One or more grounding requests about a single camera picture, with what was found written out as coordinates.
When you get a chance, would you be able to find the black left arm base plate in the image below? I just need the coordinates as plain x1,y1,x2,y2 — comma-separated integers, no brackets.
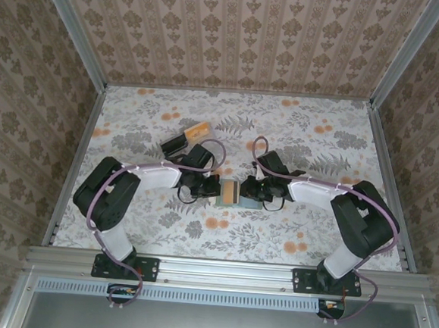
90,251,161,283

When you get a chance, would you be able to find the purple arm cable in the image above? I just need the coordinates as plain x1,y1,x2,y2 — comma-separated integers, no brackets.
78,129,228,319
238,135,408,328

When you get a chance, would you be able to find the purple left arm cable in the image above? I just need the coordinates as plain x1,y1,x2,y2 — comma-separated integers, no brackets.
78,129,228,319

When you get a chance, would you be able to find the green card holder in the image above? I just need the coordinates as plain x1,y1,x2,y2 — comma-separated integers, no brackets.
215,176,265,213

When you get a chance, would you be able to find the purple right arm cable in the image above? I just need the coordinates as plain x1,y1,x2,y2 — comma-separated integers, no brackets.
238,135,408,328

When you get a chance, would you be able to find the aluminium frame post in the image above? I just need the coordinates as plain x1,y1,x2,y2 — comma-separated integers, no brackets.
370,0,439,114
27,0,115,91

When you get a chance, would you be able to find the aluminium side rail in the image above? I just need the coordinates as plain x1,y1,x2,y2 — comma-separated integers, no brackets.
43,80,108,252
355,103,431,274

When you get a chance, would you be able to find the grey sheet metal panel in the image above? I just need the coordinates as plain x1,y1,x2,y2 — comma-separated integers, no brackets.
0,270,439,328

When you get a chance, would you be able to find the white slotted cable duct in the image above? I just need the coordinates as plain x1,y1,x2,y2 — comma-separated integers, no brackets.
36,275,346,315

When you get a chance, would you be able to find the gold credit card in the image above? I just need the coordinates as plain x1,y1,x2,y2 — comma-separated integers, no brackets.
183,119,212,142
219,178,243,205

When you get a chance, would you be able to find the thin black left gripper cable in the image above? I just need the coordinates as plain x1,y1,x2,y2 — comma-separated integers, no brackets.
176,185,202,206

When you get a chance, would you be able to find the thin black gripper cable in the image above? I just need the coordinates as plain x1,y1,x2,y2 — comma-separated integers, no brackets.
261,197,284,212
176,185,202,206

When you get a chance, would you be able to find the aluminium frame rail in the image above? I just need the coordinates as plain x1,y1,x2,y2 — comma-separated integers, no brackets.
24,243,431,304

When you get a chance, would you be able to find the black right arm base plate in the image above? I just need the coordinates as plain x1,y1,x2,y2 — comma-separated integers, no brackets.
291,267,364,299

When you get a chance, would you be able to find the black credit card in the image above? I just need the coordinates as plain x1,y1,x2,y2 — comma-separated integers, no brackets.
159,132,190,159

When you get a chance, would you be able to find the black electronics module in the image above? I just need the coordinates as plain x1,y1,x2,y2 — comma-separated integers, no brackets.
315,297,347,321
105,282,142,306

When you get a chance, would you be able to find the thin black right gripper cable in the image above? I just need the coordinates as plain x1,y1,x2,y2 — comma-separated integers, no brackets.
261,197,284,212

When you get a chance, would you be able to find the black box with orange end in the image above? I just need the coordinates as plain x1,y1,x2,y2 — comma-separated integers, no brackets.
158,116,224,163

